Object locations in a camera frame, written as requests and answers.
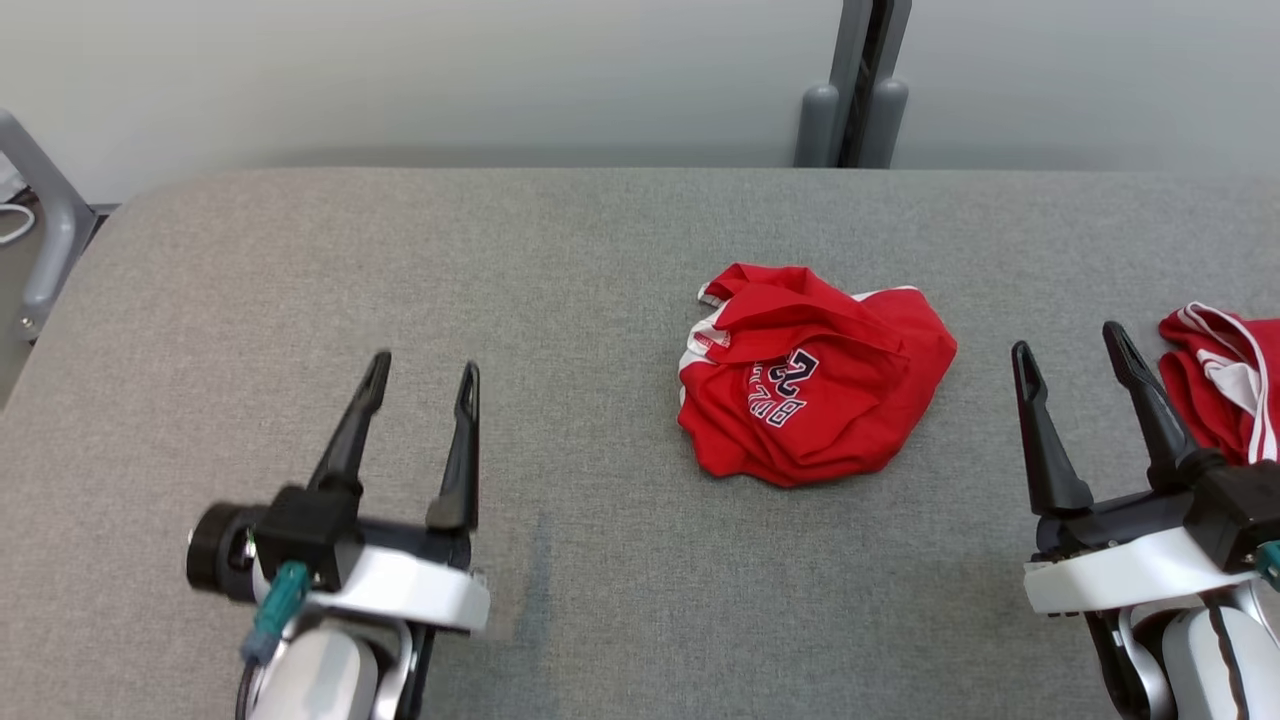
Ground left teal connector camera cable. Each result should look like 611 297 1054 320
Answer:
235 562 311 720

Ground grey partition post with feet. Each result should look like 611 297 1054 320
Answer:
793 0 913 169

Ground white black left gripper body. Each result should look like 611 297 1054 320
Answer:
186 503 491 636

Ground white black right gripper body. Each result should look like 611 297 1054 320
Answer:
1022 488 1261 617

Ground red shorts with white stripe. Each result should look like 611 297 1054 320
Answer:
677 262 959 489

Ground grey rounded metal frame leg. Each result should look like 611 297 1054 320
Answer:
0 108 101 343

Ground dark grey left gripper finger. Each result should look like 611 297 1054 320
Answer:
310 350 392 496
427 362 482 533

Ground red white printed jersey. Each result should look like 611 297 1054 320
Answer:
1158 302 1280 466

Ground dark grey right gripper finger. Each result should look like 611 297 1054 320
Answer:
1102 320 1226 491
1010 340 1096 518

